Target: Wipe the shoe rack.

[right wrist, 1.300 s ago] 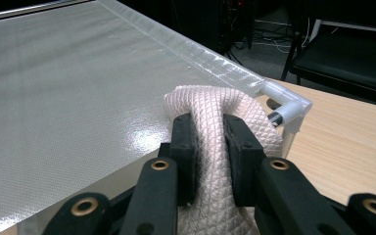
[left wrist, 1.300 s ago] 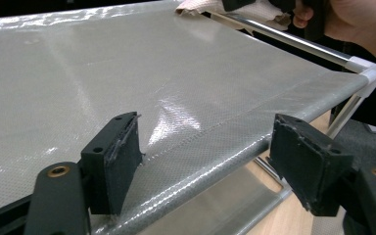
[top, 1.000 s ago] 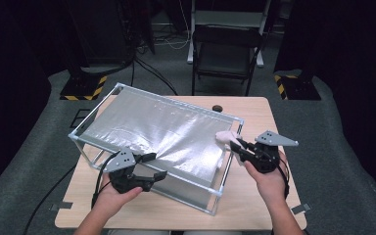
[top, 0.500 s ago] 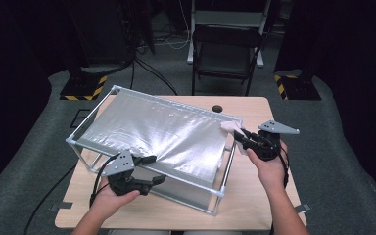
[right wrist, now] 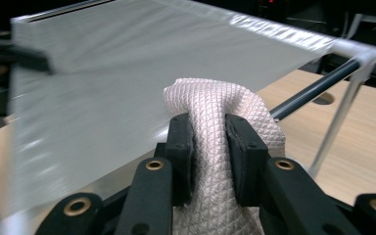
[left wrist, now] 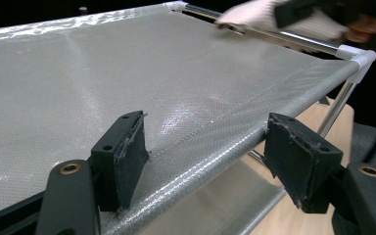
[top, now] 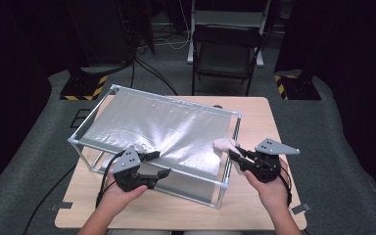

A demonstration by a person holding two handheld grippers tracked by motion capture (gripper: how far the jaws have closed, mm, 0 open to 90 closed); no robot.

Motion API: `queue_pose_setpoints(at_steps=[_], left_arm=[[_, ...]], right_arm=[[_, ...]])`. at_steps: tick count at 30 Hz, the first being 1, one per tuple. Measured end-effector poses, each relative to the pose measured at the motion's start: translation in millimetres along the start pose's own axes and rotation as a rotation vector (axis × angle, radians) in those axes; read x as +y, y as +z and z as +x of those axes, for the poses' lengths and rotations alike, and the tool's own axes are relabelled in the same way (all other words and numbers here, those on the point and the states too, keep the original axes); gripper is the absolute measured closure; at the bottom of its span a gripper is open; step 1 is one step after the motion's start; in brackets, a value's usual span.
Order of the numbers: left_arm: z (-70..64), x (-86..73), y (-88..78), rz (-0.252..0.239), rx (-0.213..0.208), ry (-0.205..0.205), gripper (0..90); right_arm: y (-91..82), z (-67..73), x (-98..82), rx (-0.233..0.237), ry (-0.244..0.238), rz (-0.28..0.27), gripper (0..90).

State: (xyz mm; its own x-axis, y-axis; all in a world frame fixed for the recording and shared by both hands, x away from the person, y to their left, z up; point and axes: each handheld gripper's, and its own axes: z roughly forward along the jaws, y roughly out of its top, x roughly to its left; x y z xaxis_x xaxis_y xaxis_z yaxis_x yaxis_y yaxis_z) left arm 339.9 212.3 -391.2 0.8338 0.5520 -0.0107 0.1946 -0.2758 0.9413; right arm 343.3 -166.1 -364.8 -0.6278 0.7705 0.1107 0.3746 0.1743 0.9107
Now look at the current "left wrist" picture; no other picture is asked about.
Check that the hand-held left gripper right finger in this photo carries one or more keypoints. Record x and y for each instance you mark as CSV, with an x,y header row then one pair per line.
x,y
300,163

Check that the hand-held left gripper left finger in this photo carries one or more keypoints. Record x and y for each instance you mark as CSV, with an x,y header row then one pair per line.
x,y
124,163

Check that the two-tier metal frame rack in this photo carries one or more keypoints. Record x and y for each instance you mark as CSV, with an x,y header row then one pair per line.
x,y
78,81

